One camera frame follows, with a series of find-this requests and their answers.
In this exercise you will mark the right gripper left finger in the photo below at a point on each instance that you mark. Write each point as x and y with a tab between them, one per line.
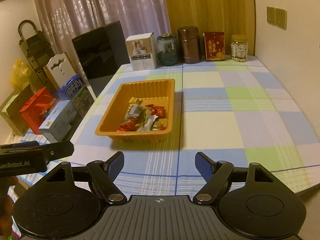
103	175

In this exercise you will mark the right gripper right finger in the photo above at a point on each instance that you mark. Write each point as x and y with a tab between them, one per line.
216	175

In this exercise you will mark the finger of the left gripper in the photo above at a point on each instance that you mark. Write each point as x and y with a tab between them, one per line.
52	151

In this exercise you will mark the red gold foil snack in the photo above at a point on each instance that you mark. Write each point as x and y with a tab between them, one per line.
128	125

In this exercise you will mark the green silver snack pouch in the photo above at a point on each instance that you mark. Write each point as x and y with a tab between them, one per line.
147	123

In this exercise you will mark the red twisted wrapper candy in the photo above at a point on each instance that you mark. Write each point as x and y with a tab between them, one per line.
159	111

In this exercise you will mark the clear black sesame bar packet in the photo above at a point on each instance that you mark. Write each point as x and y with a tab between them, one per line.
134	111

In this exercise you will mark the clear amber candy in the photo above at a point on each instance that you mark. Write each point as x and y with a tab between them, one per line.
159	125

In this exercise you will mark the yellow green candy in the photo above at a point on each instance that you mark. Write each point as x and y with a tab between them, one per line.
135	101

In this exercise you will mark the dark red foil candy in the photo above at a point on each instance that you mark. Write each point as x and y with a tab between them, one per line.
151	109

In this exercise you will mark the person's left hand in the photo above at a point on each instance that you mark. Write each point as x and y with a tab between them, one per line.
6	206

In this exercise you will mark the light blue milk box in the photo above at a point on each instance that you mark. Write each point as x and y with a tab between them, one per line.
61	123

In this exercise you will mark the white blue patterned carton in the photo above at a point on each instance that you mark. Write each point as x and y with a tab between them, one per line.
31	179

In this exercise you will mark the red gift bag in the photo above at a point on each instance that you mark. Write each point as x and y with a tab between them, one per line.
33	110

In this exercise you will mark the olive paper bag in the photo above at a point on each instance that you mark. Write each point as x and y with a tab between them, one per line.
11	107

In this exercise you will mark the blue milk carton box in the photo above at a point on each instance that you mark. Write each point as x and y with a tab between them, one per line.
77	92

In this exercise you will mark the orange plastic tray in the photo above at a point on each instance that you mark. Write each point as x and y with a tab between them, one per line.
157	92

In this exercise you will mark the white wooden chair back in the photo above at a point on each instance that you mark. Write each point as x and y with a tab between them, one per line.
59	70

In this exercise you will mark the yellow plastic bag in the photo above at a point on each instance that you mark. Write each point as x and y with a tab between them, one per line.
20	75

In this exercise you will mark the black folding cart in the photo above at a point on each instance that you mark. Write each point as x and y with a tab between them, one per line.
38	52

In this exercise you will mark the black chair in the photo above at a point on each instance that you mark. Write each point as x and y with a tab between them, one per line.
101	52

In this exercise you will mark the white product box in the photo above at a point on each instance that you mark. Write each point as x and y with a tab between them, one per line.
141	49

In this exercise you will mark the clear jar of nuts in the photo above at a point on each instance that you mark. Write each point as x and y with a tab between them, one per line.
239	48

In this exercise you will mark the dark green glass jar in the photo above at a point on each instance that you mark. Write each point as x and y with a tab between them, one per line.
167	49

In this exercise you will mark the red gold gift box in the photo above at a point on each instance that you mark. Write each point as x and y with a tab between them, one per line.
214	44

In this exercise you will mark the brown metal canister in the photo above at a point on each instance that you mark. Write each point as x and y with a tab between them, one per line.
190	44

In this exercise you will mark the pink curtain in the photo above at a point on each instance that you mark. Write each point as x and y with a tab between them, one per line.
63	20

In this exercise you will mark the beige wall socket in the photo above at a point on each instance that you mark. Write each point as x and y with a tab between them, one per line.
271	15
281	18

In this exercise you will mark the wooden wall panel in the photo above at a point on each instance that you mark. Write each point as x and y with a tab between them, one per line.
227	16

